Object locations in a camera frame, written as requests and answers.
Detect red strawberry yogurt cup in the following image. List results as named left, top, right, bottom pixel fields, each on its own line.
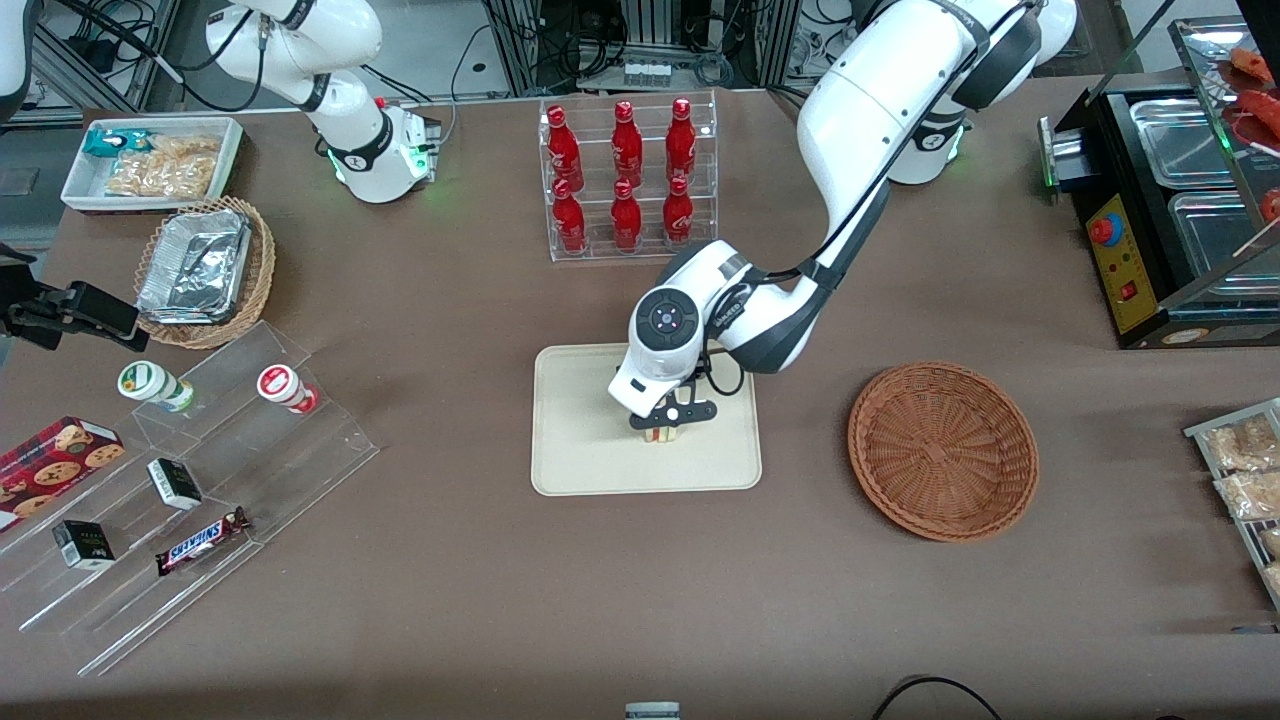
left=256, top=364, right=321, bottom=415

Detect clear acrylic tiered shelf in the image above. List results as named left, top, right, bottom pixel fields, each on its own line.
left=0, top=320, right=381, bottom=678

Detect red tartan cookie box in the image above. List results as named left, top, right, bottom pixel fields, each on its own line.
left=0, top=416, right=126, bottom=533

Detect red cola bottle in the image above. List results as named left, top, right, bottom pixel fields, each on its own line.
left=546, top=106, right=584, bottom=193
left=610, top=179, right=644, bottom=251
left=662, top=177, right=695, bottom=247
left=552, top=179, right=588, bottom=255
left=611, top=101, right=644, bottom=189
left=666, top=98, right=698, bottom=185

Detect white rectangular plastic bin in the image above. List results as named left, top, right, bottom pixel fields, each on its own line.
left=60, top=117, right=244, bottom=214

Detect brown wicker basket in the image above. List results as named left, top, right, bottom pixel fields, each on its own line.
left=847, top=361, right=1040, bottom=544

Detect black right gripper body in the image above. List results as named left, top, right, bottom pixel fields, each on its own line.
left=0, top=252, right=73, bottom=351

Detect cream plastic serving tray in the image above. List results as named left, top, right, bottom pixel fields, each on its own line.
left=530, top=343, right=763, bottom=497

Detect small black cardboard box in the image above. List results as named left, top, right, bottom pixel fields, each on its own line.
left=52, top=519, right=116, bottom=571
left=147, top=458, right=203, bottom=511

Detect teal snack packet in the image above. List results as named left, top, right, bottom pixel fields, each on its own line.
left=84, top=128, right=156, bottom=159

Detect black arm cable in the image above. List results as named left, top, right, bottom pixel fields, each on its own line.
left=700, top=20, right=996, bottom=397

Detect light wicker basket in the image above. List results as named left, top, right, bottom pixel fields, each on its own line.
left=133, top=196, right=276, bottom=349

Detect clear acrylic bottle rack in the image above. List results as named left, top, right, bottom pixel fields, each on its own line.
left=538, top=90, right=719, bottom=263

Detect aluminium profile frame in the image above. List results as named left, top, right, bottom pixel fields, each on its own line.
left=485, top=0, right=851, bottom=96

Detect clear bag of fried snacks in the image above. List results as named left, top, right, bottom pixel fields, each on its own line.
left=150, top=134, right=222, bottom=161
left=105, top=155, right=218, bottom=199

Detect green white yogurt bottle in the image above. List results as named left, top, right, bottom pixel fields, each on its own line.
left=117, top=361, right=196, bottom=413

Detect metal wire rack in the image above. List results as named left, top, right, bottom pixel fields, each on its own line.
left=1184, top=398, right=1280, bottom=611

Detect stacked aluminium foil containers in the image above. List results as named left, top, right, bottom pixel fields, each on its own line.
left=137, top=208, right=251, bottom=324

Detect black table cable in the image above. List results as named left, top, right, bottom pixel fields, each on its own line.
left=870, top=676, right=1005, bottom=720

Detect black food warmer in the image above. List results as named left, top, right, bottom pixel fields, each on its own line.
left=1038, top=15, right=1280, bottom=351

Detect steel food pan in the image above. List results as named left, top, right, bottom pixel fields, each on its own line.
left=1130, top=97, right=1243, bottom=189
left=1168, top=190, right=1280, bottom=301

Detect Snickers chocolate bar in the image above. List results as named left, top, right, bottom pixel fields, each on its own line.
left=155, top=507, right=251, bottom=577

